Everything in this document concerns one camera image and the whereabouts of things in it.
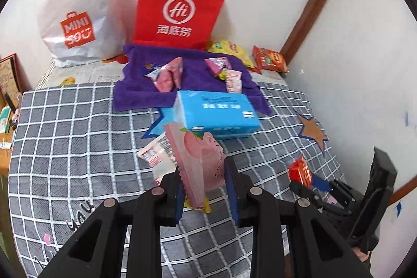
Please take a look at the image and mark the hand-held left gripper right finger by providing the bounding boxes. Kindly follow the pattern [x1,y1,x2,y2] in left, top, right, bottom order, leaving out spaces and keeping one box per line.
[225,156,375,278]

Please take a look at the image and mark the large pink snack packet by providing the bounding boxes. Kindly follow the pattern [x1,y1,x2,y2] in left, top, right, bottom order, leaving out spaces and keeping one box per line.
[205,57,232,80]

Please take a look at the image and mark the pale pink striped packet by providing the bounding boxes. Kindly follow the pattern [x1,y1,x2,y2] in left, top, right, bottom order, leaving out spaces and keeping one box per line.
[225,70,243,94]

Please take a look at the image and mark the red snack packet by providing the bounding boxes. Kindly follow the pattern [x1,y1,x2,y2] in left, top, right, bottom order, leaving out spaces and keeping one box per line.
[288,156,315,189]

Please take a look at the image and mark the white pink snack packet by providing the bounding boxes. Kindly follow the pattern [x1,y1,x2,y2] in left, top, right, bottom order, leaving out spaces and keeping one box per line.
[136,132,178,187]

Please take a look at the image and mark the wooden door frame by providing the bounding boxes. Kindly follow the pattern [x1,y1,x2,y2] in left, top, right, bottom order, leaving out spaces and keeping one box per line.
[280,0,351,64]

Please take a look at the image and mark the brown framed picture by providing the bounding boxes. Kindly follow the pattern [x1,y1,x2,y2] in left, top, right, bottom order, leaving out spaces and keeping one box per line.
[0,53,23,111]

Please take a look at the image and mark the yellow snack packet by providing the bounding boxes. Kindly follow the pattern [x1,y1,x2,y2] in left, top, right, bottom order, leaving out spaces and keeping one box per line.
[184,196,212,213]

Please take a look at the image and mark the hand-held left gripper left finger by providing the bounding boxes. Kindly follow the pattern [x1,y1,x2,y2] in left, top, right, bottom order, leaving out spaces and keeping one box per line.
[39,167,188,278]

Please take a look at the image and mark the white plastic bag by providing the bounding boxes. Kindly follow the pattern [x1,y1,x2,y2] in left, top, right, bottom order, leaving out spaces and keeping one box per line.
[36,0,127,67]

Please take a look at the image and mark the yellow chips bag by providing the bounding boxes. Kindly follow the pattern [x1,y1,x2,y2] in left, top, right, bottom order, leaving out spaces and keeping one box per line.
[207,40,256,68]

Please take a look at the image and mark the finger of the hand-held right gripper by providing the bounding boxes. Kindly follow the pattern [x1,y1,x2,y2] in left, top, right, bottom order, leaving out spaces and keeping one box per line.
[312,176,356,206]
[289,180,347,217]

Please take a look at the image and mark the pink peach snack packet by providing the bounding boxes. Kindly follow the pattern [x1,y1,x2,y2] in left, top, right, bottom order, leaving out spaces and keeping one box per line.
[163,122,227,210]

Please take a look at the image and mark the orange chips bag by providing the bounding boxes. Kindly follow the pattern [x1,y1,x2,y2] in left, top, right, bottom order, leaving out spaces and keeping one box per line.
[252,46,290,74]

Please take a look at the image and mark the green white bottle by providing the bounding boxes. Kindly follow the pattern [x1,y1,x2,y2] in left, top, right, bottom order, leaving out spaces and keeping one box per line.
[0,105,14,135]

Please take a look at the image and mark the blue tissue pack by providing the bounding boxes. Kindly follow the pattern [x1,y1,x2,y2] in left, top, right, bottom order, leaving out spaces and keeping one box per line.
[172,90,263,141]

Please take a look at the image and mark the grey checkered blanket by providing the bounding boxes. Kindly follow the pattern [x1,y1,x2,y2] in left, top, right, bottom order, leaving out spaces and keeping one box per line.
[8,79,346,278]

